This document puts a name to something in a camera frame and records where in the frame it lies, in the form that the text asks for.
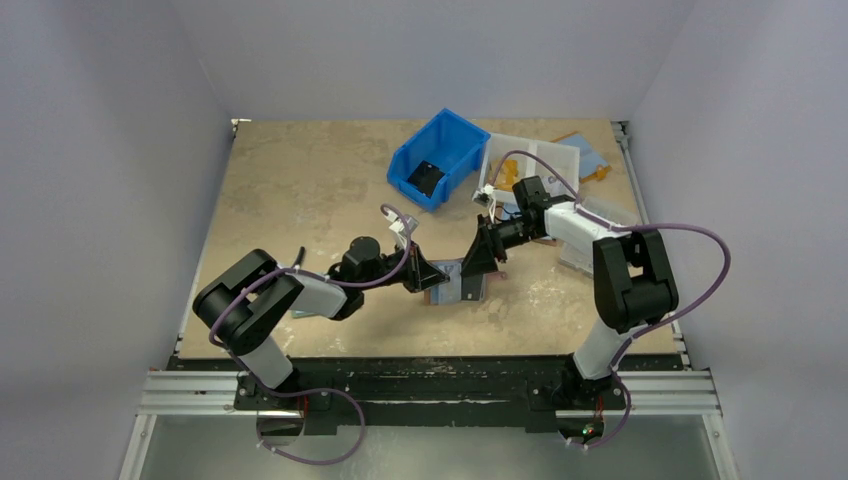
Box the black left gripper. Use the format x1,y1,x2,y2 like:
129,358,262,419
360,240,449,293

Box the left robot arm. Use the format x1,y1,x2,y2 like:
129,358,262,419
192,236,449,409

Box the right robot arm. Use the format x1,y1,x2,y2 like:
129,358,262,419
461,176,679,407

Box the orange card holder in tray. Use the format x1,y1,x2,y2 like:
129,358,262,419
493,158,522,192

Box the black card in blue bin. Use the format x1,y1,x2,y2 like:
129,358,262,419
407,161,444,198

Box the white divided plastic tray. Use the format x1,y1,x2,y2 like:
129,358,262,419
478,133,580,204

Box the blue plastic bin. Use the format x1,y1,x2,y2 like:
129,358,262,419
387,108,490,212

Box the clear plastic screw box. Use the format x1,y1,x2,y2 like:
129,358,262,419
559,196,641,278

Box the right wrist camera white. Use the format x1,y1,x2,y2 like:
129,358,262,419
472,184,497,219

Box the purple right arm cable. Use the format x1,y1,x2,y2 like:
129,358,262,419
486,150,733,452

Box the blue handled pliers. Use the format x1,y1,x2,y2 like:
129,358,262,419
292,246,306,266

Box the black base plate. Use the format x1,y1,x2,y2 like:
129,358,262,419
166,354,684,436

